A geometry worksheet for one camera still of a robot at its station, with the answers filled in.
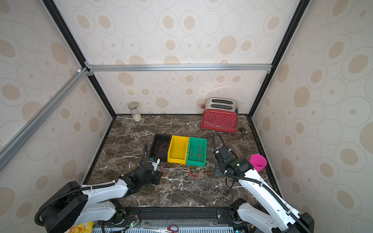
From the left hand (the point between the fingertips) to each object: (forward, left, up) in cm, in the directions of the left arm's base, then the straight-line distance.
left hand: (166, 173), depth 86 cm
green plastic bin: (+21, -16, +1) cm, 26 cm away
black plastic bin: (+18, +7, -2) cm, 20 cm away
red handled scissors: (-27, -4, -1) cm, 28 cm away
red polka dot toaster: (+36, -34, +15) cm, 52 cm away
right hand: (-1, -33, +10) cm, 35 cm away
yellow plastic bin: (+15, -6, +2) cm, 17 cm away
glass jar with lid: (+44, +27, +11) cm, 53 cm away
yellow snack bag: (-27, +36, +1) cm, 45 cm away
